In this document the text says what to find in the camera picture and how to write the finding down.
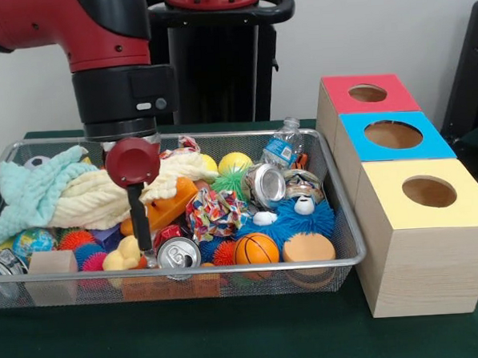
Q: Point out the wooden box with three holes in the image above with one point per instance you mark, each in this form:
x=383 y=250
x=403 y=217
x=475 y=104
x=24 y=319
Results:
x=428 y=273

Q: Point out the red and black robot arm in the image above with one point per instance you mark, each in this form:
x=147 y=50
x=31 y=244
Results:
x=95 y=42

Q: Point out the mint green waffle cloth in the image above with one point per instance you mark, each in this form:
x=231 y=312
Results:
x=31 y=190

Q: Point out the orange plastic building block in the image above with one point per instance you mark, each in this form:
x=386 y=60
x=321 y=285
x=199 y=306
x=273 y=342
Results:
x=170 y=206
x=168 y=287

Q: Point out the cream waffle cloth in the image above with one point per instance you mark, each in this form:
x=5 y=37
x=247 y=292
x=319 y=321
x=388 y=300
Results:
x=92 y=202

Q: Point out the tan round foam disc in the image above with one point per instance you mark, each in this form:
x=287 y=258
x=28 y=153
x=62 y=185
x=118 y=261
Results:
x=308 y=247

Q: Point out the crushed drink can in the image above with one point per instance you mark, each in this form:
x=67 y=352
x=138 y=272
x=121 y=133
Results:
x=267 y=183

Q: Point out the small globe ball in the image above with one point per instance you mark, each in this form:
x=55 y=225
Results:
x=32 y=242

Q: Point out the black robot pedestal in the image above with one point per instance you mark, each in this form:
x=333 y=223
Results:
x=225 y=67

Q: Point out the yellow ball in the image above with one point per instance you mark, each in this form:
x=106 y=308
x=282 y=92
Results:
x=209 y=162
x=235 y=163

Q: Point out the small soccer ball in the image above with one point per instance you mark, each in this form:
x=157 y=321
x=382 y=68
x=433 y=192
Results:
x=37 y=161

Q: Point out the blue fuzzy monster toy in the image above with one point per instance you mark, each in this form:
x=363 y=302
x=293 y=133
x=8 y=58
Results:
x=305 y=221

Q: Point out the yellow plush duck toy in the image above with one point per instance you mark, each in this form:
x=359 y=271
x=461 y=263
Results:
x=122 y=255

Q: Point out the shallow clear mesh bin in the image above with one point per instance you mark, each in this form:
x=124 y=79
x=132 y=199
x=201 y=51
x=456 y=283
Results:
x=268 y=283

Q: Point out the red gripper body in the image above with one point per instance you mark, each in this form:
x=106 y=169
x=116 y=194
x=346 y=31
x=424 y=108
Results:
x=133 y=162

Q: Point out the black and red drink can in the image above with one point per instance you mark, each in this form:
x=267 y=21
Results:
x=179 y=254

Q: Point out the black chair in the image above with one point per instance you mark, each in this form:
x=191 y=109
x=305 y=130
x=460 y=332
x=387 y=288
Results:
x=470 y=74

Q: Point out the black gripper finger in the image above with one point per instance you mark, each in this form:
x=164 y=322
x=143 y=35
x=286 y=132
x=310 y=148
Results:
x=140 y=216

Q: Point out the orange toy basketball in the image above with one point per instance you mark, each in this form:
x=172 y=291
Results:
x=256 y=249

